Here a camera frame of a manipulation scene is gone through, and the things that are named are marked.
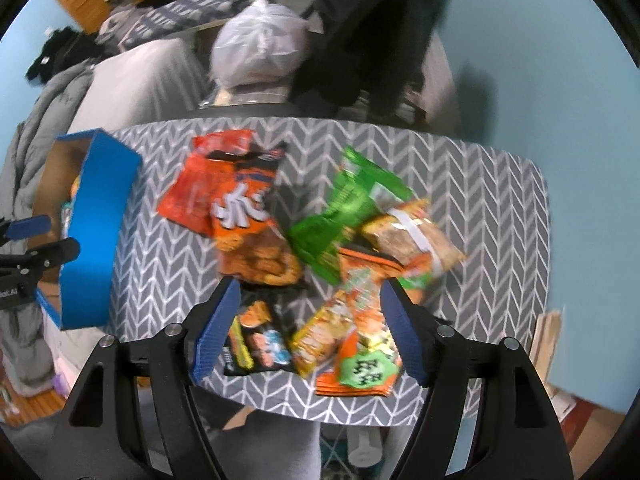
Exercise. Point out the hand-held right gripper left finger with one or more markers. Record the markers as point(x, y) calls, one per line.
point(220, 330)

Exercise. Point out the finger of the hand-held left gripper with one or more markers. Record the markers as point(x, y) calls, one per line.
point(55, 252)
point(30, 226)

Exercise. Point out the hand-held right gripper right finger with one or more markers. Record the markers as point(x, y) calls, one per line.
point(402, 330)

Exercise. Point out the orange green-label snack packet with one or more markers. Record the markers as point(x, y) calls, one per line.
point(370, 310)

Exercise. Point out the blue cardboard box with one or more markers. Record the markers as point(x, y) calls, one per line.
point(95, 240)

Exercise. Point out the black snack packet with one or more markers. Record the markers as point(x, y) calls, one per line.
point(260, 345)

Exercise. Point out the long yellow snack packet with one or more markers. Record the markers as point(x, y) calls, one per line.
point(320, 335)

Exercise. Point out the orange white-banded snack packet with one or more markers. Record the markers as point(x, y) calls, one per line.
point(415, 240)

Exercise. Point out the orange black-topped snack packet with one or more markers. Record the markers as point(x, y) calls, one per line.
point(250, 240)

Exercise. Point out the red snack packet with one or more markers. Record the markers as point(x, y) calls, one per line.
point(190, 195)

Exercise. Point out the green snack packet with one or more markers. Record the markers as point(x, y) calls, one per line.
point(345, 195)

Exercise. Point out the grey comforter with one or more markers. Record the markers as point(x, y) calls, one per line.
point(45, 120)

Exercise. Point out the white plastic bottle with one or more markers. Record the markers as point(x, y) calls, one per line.
point(365, 447)

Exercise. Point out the person's grey-trousered leg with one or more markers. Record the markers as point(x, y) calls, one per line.
point(280, 450)

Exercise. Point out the cardboard pieces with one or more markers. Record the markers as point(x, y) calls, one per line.
point(547, 345)

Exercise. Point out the grey chevron table cover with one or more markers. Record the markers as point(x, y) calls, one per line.
point(490, 210)

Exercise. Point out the black clothes pile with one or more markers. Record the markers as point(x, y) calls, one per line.
point(60, 57)

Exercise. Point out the bed with grey sheet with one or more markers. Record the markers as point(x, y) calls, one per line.
point(140, 85)

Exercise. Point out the brown cardboard box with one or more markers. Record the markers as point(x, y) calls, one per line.
point(590, 425)

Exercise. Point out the black office chair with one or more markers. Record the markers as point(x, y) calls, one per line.
point(250, 109)

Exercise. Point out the grey checkered cushion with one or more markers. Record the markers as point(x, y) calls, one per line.
point(260, 94)

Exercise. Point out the navy patterned mattress bench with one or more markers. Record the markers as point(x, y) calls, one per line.
point(190, 10)

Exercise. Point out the black jacket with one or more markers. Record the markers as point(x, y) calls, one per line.
point(370, 50)

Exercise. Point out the white plastic bag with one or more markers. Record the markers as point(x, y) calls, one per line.
point(260, 40)

